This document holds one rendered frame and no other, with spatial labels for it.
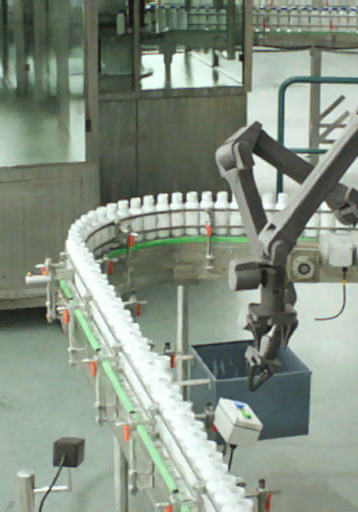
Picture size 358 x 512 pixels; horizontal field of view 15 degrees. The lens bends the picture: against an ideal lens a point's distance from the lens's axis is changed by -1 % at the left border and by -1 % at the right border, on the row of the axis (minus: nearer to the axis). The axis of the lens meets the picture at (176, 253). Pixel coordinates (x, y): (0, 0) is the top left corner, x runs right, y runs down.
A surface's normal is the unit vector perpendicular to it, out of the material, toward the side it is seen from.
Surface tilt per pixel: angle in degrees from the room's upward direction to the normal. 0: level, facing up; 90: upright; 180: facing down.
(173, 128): 90
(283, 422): 90
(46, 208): 90
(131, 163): 90
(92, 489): 0
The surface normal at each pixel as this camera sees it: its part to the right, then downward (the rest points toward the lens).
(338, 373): 0.00, -0.95
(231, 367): 0.25, 0.29
